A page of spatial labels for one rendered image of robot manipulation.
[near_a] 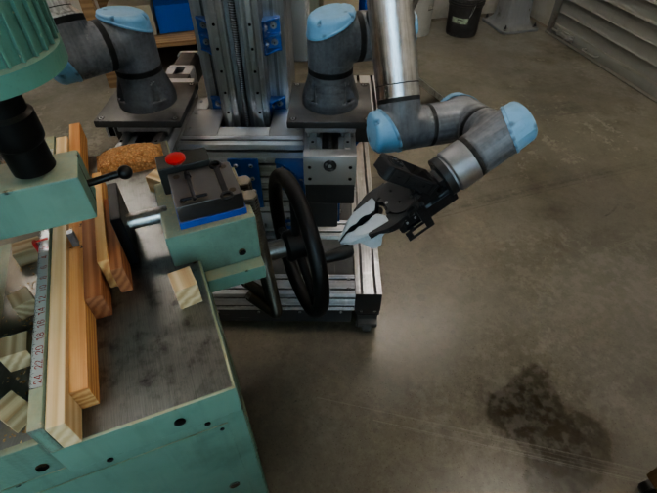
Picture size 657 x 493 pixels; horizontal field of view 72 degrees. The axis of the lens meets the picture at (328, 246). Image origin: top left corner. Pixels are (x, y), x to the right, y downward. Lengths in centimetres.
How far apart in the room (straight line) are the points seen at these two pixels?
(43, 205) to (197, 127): 78
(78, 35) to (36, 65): 67
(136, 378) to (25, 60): 37
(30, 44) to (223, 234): 33
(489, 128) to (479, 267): 128
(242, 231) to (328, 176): 51
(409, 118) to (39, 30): 53
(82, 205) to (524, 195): 210
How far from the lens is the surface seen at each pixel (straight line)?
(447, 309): 183
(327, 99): 121
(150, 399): 61
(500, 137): 78
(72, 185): 67
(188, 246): 71
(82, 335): 65
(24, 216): 70
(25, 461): 80
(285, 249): 84
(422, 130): 82
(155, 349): 65
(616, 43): 397
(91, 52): 124
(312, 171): 118
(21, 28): 57
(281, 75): 141
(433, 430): 157
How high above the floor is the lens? 142
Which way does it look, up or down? 45 degrees down
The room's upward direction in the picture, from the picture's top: straight up
